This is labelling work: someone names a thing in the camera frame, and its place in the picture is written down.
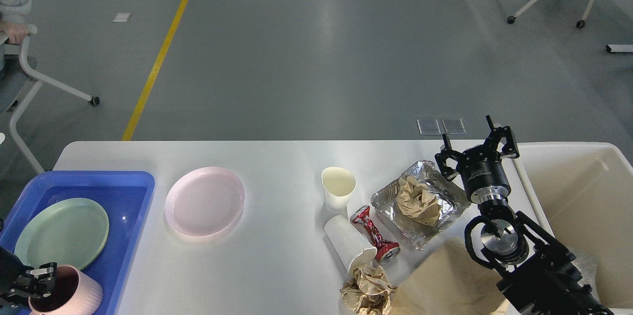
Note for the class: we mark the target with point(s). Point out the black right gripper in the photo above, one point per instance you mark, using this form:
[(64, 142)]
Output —
[(480, 168)]

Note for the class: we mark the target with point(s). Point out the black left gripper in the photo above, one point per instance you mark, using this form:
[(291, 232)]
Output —
[(19, 283)]

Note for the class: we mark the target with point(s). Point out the pink ribbed mug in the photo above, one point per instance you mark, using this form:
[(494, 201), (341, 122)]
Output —
[(74, 293)]

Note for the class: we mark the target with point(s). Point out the pink plate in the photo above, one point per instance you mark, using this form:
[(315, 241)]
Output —
[(205, 202)]

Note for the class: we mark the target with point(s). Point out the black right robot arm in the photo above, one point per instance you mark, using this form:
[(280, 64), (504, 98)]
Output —
[(537, 273)]

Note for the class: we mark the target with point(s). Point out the clear floor plate right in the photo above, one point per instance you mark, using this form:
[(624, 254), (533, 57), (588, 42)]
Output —
[(454, 126)]

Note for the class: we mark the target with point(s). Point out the clear floor plate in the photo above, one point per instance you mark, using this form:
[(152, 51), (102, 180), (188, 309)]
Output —
[(454, 126), (429, 126)]

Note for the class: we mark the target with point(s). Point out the light green plate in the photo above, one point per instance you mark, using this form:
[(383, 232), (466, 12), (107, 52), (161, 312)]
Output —
[(70, 232)]

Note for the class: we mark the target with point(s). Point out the clear floor plate left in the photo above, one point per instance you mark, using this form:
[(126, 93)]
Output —
[(429, 126)]

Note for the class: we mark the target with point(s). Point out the beige plastic bin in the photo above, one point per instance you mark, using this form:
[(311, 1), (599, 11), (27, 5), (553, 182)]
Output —
[(584, 191)]

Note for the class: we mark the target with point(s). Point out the blue plastic tray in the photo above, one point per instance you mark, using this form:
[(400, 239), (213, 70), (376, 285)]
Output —
[(125, 196)]

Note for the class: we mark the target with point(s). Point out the flat brown paper sheet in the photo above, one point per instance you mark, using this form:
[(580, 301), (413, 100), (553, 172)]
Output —
[(449, 282)]

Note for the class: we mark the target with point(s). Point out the crushed red soda can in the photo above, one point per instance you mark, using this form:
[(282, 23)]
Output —
[(386, 249)]

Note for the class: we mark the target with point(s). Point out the upright white paper cup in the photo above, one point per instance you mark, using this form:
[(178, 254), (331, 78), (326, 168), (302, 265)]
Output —
[(338, 185)]

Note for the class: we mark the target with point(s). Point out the lying white paper cup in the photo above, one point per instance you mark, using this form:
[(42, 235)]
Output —
[(352, 247)]

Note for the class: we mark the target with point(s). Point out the white bar base right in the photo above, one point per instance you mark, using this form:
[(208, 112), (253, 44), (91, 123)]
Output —
[(619, 48)]

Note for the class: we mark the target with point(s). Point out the crumpled brown paper ball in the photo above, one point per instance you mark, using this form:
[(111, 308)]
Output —
[(368, 291)]

